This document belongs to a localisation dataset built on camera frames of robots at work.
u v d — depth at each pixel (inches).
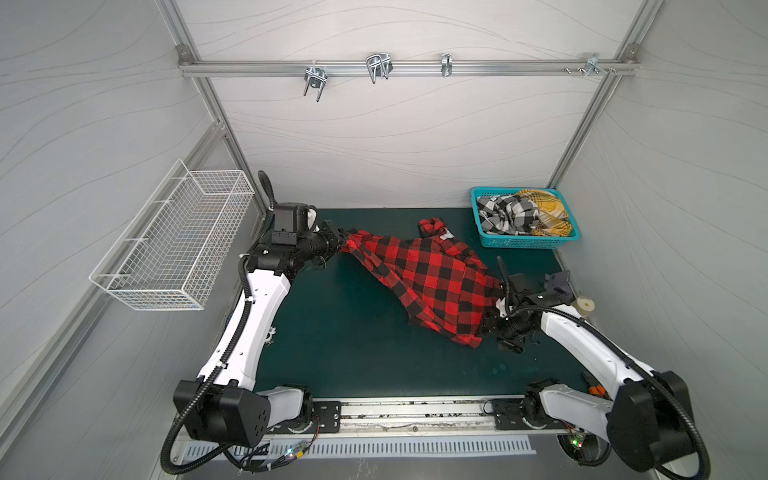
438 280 38.6
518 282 26.9
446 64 30.9
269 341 33.8
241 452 27.5
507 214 42.5
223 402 14.6
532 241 40.8
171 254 26.9
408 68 31.3
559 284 38.2
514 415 29.0
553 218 41.2
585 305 32.3
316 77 31.3
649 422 15.6
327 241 25.6
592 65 30.1
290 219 21.5
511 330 27.3
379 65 30.1
